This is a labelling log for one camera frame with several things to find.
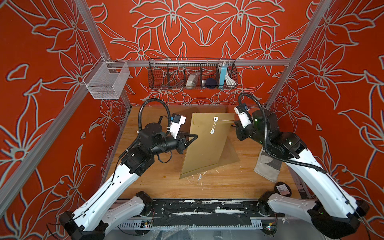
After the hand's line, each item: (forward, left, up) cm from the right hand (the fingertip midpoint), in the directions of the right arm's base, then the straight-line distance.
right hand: (233, 121), depth 66 cm
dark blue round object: (+37, +7, -6) cm, 38 cm away
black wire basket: (+46, +34, -4) cm, 57 cm away
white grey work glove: (-6, -27, -34) cm, 44 cm away
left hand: (-9, +17, +1) cm, 19 cm away
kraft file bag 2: (+41, +24, -36) cm, 59 cm away
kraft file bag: (+1, -4, -35) cm, 35 cm away
